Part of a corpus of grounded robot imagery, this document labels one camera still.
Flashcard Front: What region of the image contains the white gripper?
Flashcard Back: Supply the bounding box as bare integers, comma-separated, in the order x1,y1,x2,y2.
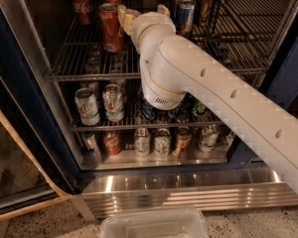
118,4,176,48

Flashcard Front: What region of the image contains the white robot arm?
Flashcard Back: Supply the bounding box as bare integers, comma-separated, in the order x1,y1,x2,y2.
118,5,298,194

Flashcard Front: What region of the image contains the stainless steel fridge base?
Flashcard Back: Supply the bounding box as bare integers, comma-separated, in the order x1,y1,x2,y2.
73,168,298,220

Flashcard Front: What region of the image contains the open glass fridge door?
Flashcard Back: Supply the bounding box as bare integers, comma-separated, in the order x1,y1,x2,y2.
0,61,74,224

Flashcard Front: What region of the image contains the blue silver energy drink can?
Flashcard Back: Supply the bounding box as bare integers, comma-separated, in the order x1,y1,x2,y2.
175,0,196,39

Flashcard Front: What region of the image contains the front red cola can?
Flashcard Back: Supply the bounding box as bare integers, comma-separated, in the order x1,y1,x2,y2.
98,3,125,53

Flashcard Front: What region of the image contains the left rear red cola can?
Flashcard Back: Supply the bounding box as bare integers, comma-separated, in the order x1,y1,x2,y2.
72,0,93,25

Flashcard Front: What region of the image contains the gold brown can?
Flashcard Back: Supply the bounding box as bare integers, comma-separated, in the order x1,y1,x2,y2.
198,0,215,26

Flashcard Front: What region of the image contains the blue pepsi can left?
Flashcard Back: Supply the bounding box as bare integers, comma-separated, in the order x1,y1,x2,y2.
138,89,156,121

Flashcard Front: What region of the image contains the left white green soda can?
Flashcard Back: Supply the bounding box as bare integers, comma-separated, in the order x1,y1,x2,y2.
74,87,100,126

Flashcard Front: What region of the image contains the bottom white can left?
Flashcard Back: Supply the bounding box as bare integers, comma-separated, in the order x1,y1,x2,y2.
134,128,151,158

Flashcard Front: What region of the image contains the bottom red cola can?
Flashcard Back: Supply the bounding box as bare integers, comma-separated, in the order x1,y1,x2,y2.
102,131,121,156

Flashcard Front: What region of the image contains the bottom white green can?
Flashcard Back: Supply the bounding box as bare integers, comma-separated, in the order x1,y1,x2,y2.
154,128,171,158

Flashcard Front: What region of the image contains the bottom gold can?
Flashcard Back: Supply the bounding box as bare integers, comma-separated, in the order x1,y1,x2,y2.
174,126,192,155

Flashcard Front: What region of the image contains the bottom right white can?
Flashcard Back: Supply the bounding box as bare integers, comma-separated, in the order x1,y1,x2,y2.
198,125,220,152

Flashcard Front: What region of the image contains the bottom silver slim can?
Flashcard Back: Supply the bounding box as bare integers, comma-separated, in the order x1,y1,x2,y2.
81,131,100,158

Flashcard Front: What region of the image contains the clear plastic bin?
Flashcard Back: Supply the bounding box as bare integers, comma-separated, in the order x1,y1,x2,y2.
100,208,210,238

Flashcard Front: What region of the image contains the middle wire shelf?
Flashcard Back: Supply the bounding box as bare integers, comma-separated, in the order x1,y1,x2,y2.
58,72,266,133

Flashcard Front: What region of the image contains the wire shelf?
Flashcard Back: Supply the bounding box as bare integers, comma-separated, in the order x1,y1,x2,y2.
58,72,266,133
51,0,291,81

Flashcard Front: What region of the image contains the top wire shelf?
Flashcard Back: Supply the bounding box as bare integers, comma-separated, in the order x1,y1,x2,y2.
51,0,291,81

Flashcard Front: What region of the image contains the blue fridge centre post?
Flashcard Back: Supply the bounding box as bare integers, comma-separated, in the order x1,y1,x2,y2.
227,17,298,171

